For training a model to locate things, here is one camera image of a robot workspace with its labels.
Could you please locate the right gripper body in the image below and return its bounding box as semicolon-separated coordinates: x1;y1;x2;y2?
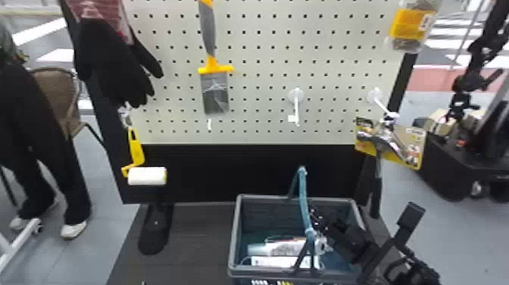
329;220;376;267

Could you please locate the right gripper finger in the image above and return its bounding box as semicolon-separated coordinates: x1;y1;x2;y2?
308;205;340;240

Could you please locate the blue basket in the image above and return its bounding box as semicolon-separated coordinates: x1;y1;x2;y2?
226;165;370;285

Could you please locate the white packet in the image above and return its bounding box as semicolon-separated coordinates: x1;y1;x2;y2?
250;255;321;271
246;237;310;258

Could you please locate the hammer on yellow card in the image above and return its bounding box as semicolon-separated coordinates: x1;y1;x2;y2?
354;116;427;221

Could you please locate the white pegboard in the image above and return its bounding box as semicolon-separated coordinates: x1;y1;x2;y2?
58;0;420;256

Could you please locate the yellow grey scraper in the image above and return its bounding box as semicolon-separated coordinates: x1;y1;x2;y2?
197;0;236;117

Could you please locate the yellow paint roller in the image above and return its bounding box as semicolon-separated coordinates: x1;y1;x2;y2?
118;105;169;187

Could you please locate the yellow labelled clear packet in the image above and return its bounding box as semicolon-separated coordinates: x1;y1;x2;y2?
385;0;443;55

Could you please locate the black gloves pair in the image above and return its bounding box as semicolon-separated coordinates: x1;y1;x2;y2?
64;0;165;110

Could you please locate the brown chair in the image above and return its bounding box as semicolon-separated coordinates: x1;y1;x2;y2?
28;66;105;149

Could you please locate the person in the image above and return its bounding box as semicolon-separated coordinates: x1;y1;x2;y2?
0;21;93;240

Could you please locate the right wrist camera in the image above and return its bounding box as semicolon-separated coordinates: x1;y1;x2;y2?
356;201;426;284

